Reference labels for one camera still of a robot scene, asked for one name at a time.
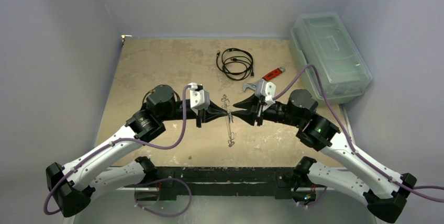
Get black coiled cable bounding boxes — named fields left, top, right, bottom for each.
left=215, top=48, right=255, bottom=82

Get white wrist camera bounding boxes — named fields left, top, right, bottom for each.
left=188, top=83, right=210, bottom=112
left=254, top=80, right=276, bottom=110

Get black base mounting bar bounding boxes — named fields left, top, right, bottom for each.
left=135, top=156, right=323, bottom=205

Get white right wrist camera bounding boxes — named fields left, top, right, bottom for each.
left=254, top=80, right=276, bottom=110

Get red handled adjustable wrench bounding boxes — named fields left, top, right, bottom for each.
left=242, top=66, right=285, bottom=92

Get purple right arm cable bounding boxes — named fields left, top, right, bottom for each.
left=272, top=64, right=444, bottom=203

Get clear green plastic toolbox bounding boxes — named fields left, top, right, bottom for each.
left=290, top=12, right=373, bottom=105

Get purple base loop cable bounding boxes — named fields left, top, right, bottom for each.
left=134, top=176, right=193, bottom=218

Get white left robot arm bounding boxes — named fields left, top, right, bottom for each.
left=43, top=83, right=228, bottom=217

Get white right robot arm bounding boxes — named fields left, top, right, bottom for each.
left=232, top=89, right=417, bottom=223

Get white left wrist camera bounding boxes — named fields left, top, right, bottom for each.
left=188, top=83, right=210, bottom=112

